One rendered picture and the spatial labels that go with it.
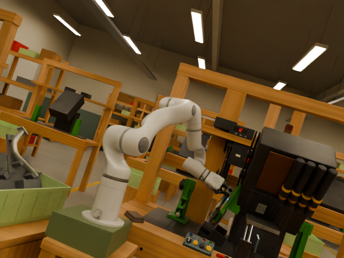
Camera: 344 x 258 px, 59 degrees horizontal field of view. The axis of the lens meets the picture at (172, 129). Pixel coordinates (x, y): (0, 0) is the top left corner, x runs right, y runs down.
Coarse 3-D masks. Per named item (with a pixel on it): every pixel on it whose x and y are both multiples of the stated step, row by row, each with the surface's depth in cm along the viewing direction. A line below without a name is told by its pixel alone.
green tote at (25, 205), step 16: (48, 176) 171; (0, 192) 125; (16, 192) 133; (32, 192) 141; (48, 192) 151; (64, 192) 162; (0, 208) 128; (16, 208) 136; (32, 208) 144; (48, 208) 154; (0, 224) 130
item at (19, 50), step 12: (12, 48) 636; (24, 48) 663; (36, 60) 620; (60, 60) 657; (12, 72) 679; (48, 72) 619; (60, 72) 662; (12, 84) 623; (24, 84) 625; (48, 84) 622; (60, 84) 667; (0, 96) 637; (0, 108) 623; (12, 108) 641; (24, 144) 615; (36, 144) 658
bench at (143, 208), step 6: (126, 204) 199; (132, 204) 203; (138, 204) 209; (144, 204) 215; (150, 204) 220; (156, 204) 226; (120, 210) 181; (132, 210) 189; (138, 210) 194; (144, 210) 199; (150, 210) 204; (168, 210) 220
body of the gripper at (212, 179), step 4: (212, 172) 187; (208, 176) 183; (212, 176) 184; (216, 176) 185; (220, 176) 186; (204, 180) 183; (208, 180) 181; (212, 180) 182; (216, 180) 183; (220, 180) 183; (224, 180) 185; (208, 184) 181; (212, 184) 180; (216, 184) 181; (220, 184) 181; (216, 188) 179
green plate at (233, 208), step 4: (240, 184) 170; (236, 188) 172; (240, 188) 171; (236, 192) 172; (232, 196) 171; (236, 196) 171; (228, 200) 174; (232, 200) 172; (236, 200) 171; (228, 204) 171; (232, 204) 172; (236, 204) 171; (224, 208) 171; (228, 208) 172; (232, 208) 171; (236, 208) 171; (236, 212) 171
